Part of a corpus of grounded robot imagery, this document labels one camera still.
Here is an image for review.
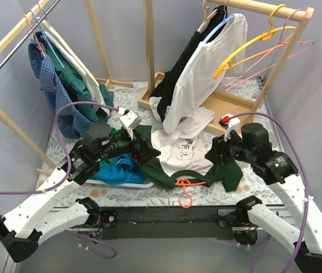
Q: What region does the white t shirt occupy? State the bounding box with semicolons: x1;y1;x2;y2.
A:
163;13;248;133

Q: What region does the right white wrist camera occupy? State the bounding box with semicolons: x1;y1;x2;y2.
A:
219;114;241;141

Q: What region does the left wooden clothes rack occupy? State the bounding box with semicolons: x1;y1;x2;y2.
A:
0;1;134;169

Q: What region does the dark green ruffled garment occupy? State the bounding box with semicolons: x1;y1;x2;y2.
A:
34;31;115;120

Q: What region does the wooden hanger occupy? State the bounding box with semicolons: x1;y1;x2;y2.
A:
197;0;218;33

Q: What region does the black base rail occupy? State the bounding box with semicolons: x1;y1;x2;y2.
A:
67;203;264;241

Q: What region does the right wooden clothes rack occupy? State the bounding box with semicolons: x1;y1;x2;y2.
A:
138;1;314;124

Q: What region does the bright green t shirt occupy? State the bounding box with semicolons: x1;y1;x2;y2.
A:
102;128;127;164

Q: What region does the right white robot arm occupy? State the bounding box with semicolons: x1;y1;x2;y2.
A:
205;123;322;272

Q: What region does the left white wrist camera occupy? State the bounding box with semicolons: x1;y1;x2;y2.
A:
120;110;142;140

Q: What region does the blue wire hanger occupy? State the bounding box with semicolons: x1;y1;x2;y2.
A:
30;9;64;68

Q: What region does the cream plastic hanger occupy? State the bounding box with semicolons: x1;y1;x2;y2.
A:
40;20;99;86

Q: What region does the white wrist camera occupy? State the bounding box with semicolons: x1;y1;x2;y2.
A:
219;114;241;141
120;110;142;140

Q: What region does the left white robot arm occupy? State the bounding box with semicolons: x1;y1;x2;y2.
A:
0;123;160;263

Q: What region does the wooden clothes rack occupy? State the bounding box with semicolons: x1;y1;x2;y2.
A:
138;1;314;124
0;1;134;169

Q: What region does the blue checked shirt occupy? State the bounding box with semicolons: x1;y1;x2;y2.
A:
28;40;109;139

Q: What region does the black t shirt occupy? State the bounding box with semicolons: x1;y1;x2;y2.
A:
148;5;228;122

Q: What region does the yellow hanger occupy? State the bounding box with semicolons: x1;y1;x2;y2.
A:
213;4;286;79

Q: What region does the light blue hanger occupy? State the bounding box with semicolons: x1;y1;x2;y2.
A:
203;14;235;43

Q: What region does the orange hanger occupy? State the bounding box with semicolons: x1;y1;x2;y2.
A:
175;179;207;209

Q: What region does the teal blue t shirt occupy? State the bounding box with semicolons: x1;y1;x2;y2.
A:
94;154;145;184

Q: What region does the white textured garment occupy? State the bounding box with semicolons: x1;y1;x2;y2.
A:
45;30;114;107

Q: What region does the pink hanger on left rack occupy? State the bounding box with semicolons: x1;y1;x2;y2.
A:
24;14;46;58

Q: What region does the white plastic basket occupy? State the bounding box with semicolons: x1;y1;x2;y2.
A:
86;179;154;189

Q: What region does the dark green t shirt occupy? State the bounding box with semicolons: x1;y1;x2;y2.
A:
134;106;243;192

